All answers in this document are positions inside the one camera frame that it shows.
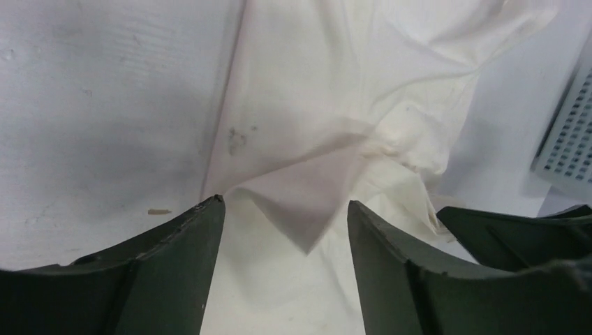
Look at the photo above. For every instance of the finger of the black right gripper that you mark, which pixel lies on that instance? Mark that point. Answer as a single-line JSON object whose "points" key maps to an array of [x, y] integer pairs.
{"points": [[513, 243]]}

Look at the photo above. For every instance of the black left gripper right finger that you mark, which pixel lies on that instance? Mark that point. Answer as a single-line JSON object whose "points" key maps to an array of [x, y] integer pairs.
{"points": [[407, 286]]}

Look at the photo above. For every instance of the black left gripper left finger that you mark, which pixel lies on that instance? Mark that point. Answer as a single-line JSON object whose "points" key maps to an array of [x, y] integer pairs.
{"points": [[157, 282]]}

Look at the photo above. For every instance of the white t shirt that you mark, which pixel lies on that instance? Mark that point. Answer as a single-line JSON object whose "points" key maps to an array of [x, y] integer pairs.
{"points": [[330, 101]]}

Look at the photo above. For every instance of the white plastic basket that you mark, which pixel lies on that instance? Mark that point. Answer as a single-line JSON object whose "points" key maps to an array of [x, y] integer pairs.
{"points": [[564, 157]]}

